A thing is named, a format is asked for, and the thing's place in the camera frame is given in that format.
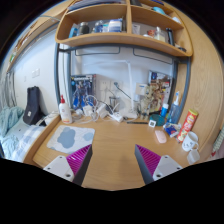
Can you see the black pen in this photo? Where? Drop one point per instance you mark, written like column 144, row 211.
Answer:
column 137, row 122

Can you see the pink computer mouse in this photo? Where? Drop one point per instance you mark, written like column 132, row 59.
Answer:
column 161, row 137

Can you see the black backpack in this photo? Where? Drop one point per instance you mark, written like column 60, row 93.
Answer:
column 33, row 112

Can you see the white power strip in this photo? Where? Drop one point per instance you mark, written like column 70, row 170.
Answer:
column 117, row 117

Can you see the small white cube clock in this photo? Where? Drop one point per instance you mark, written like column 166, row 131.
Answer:
column 152, row 123

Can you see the blue spray bottle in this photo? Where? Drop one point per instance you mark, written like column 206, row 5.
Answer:
column 172, row 116

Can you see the colourful anime figure box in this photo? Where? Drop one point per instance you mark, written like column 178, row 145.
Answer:
column 161, row 87

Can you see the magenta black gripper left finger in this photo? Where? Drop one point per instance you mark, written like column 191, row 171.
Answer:
column 72, row 167

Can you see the red chips can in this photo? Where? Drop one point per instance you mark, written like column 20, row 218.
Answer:
column 187, row 125

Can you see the blue white plaid bedding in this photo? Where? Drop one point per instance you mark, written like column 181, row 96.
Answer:
column 16, row 137

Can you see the wooden wall shelf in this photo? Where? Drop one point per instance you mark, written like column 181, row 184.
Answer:
column 144, row 23

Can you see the white desk lamp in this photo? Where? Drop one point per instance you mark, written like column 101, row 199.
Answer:
column 115, row 80

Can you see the white pump lotion bottle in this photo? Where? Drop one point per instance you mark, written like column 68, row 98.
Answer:
column 64, row 111

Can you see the small white cup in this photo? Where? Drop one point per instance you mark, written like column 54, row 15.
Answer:
column 193, row 156

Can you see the blue robot model kit box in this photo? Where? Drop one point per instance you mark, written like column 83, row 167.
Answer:
column 83, row 88

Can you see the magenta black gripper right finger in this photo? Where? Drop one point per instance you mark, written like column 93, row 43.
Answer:
column 154, row 167

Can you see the teal round dish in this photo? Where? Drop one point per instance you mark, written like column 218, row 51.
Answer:
column 160, row 121

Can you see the blue snack packet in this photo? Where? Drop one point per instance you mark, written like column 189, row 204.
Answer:
column 172, row 129

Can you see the white mug with drawing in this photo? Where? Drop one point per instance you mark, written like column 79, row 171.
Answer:
column 190, row 142

